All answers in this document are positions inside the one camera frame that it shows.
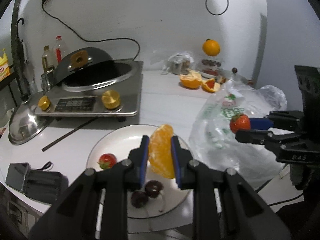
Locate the smartphone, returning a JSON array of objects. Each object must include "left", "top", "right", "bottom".
[{"left": 5, "top": 163, "right": 30, "bottom": 193}]

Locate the oil bottle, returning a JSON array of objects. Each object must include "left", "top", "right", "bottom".
[{"left": 41, "top": 46, "right": 55, "bottom": 72}]

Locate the black power cable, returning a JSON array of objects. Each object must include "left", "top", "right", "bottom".
[{"left": 41, "top": 0, "right": 141, "bottom": 61}]

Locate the small steel lidded pot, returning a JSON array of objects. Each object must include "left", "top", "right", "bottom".
[{"left": 219, "top": 67, "right": 252, "bottom": 85}]

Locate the white round plate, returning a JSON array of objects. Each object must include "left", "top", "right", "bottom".
[{"left": 86, "top": 125, "right": 191, "bottom": 219}]

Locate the black pouch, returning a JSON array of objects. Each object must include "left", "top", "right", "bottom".
[{"left": 24, "top": 161, "right": 68, "bottom": 204}]

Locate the orange peel piece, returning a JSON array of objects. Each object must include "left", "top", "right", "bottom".
[{"left": 202, "top": 79, "right": 221, "bottom": 93}]

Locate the black chopstick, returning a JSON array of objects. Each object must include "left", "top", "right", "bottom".
[{"left": 41, "top": 118, "right": 98, "bottom": 152}]

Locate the induction cooker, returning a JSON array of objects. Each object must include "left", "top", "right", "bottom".
[{"left": 35, "top": 61, "right": 143, "bottom": 118}]

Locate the small crumpled plastic bag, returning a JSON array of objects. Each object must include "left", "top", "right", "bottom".
[{"left": 162, "top": 52, "right": 194, "bottom": 75}]

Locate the glass fruit container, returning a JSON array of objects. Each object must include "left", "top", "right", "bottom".
[{"left": 196, "top": 56, "right": 224, "bottom": 77}]

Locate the peeled orange half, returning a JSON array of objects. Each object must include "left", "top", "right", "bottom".
[{"left": 180, "top": 70, "right": 202, "bottom": 89}]

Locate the black umbrella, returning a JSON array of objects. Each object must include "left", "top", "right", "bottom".
[{"left": 16, "top": 17, "right": 32, "bottom": 101}]

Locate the red strawberry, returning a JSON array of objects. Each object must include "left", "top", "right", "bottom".
[
  {"left": 229, "top": 113, "right": 251, "bottom": 134},
  {"left": 98, "top": 153, "right": 117, "bottom": 170}
]

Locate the black metal rack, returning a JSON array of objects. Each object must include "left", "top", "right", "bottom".
[{"left": 1, "top": 65, "right": 21, "bottom": 107}]

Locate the yellow detergent bottle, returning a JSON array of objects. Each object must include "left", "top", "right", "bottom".
[{"left": 0, "top": 49, "right": 11, "bottom": 81}]

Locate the black wok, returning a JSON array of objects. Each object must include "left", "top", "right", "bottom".
[{"left": 55, "top": 47, "right": 120, "bottom": 87}]

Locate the orange segment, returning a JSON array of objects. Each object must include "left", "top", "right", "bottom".
[{"left": 148, "top": 124, "right": 175, "bottom": 179}]

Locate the red cap sauce bottle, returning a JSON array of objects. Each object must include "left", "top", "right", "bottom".
[{"left": 54, "top": 35, "right": 69, "bottom": 63}]

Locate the printed clear plastic bag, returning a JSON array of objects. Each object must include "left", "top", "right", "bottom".
[{"left": 189, "top": 81, "right": 287, "bottom": 188}]

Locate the dark cherry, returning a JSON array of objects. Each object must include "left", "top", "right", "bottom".
[
  {"left": 131, "top": 190, "right": 149, "bottom": 209},
  {"left": 144, "top": 180, "right": 163, "bottom": 198}
]

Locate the whole orange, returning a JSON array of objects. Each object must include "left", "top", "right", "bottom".
[{"left": 202, "top": 39, "right": 221, "bottom": 56}]

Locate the grey refrigerator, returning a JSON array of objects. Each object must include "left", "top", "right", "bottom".
[{"left": 255, "top": 0, "right": 319, "bottom": 110}]

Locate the steel pot lid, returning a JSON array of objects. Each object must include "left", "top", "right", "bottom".
[{"left": 8, "top": 92, "right": 54, "bottom": 145}]

